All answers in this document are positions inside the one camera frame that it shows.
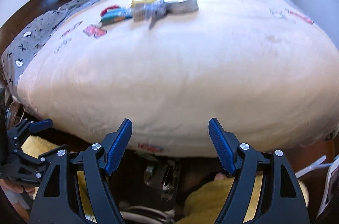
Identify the white fleece blanket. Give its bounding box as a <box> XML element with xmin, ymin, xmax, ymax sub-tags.
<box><xmin>16</xmin><ymin>0</ymin><xmax>339</xmax><ymax>158</ymax></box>

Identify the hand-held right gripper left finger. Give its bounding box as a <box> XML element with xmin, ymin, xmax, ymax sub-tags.
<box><xmin>30</xmin><ymin>119</ymin><xmax>133</xmax><ymax>224</ymax></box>

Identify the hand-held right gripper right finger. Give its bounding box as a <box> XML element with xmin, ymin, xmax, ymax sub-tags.
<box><xmin>208</xmin><ymin>118</ymin><xmax>310</xmax><ymax>224</ymax></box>

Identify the yellow fluffy cloth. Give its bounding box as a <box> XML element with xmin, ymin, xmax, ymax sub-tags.
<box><xmin>21</xmin><ymin>135</ymin><xmax>92</xmax><ymax>222</ymax></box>
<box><xmin>183</xmin><ymin>173</ymin><xmax>310</xmax><ymax>224</ymax></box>

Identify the blue green snack packet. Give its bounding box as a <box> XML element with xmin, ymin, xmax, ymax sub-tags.
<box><xmin>101</xmin><ymin>7</ymin><xmax>133</xmax><ymax>25</ymax></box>

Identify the white plastic frame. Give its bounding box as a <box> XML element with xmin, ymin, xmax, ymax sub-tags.
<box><xmin>295</xmin><ymin>155</ymin><xmax>339</xmax><ymax>223</ymax></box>

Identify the pink red snack packet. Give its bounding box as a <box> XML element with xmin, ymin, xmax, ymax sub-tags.
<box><xmin>83</xmin><ymin>24</ymin><xmax>108</xmax><ymax>39</ymax></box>

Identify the person's left hand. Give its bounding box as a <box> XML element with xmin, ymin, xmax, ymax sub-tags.
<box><xmin>1</xmin><ymin>178</ymin><xmax>36</xmax><ymax>198</ymax></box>

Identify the grey metal tool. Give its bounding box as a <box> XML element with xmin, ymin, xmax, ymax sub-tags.
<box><xmin>132</xmin><ymin>2</ymin><xmax>168</xmax><ymax>30</ymax></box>

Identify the clear bottle yellow cap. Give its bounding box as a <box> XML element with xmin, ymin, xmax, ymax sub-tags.
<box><xmin>131</xmin><ymin>0</ymin><xmax>155</xmax><ymax>9</ymax></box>

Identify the red ring wrapper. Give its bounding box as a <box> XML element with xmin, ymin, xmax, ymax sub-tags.
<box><xmin>100</xmin><ymin>4</ymin><xmax>119</xmax><ymax>17</ymax></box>

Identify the grey patterned pillow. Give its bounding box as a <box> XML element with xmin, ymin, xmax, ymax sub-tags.
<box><xmin>0</xmin><ymin>0</ymin><xmax>81</xmax><ymax>60</ymax></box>

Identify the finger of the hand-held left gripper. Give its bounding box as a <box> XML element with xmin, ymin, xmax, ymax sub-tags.
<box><xmin>7</xmin><ymin>119</ymin><xmax>53</xmax><ymax>152</ymax></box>
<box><xmin>0</xmin><ymin>147</ymin><xmax>51</xmax><ymax>186</ymax></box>

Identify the round metal tin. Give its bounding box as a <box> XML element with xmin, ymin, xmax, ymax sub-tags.
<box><xmin>165</xmin><ymin>0</ymin><xmax>199</xmax><ymax>13</ymax></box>

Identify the clear plastic bottle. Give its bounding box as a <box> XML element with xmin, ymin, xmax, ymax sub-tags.
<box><xmin>143</xmin><ymin>160</ymin><xmax>178</xmax><ymax>211</ymax></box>

